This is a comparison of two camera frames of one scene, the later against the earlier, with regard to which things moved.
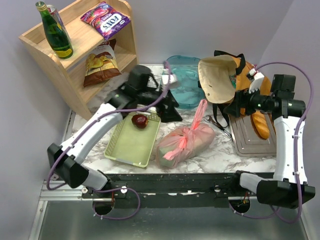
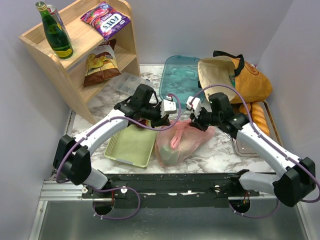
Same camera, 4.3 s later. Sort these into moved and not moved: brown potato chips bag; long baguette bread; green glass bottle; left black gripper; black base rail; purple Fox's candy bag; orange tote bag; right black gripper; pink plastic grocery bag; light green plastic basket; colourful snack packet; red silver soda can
Moved: pink plastic grocery bag; left black gripper; right black gripper; orange tote bag
Not moved: brown potato chips bag; long baguette bread; red silver soda can; colourful snack packet; black base rail; light green plastic basket; purple Fox's candy bag; green glass bottle
